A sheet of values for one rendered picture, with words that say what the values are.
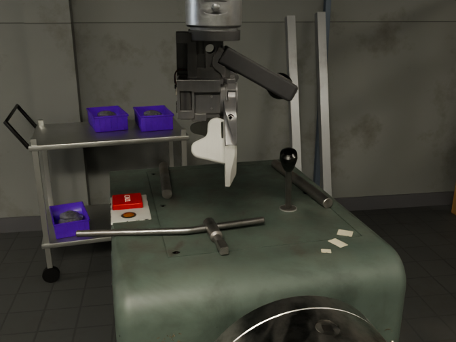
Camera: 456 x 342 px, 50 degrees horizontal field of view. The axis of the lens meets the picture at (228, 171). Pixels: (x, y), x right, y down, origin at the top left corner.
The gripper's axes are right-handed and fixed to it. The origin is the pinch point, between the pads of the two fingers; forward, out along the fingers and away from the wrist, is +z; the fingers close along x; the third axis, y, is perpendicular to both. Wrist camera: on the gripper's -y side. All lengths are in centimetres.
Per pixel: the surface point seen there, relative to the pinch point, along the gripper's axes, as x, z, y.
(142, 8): -297, -22, 34
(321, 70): -275, 19, -92
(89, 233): -11.9, 15.0, 23.4
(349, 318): 11.3, 18.4, -16.2
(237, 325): 9.4, 20.0, -0.8
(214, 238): -6.5, 14.2, 1.5
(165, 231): -10.7, 14.6, 10.0
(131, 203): -24.4, 14.6, 17.2
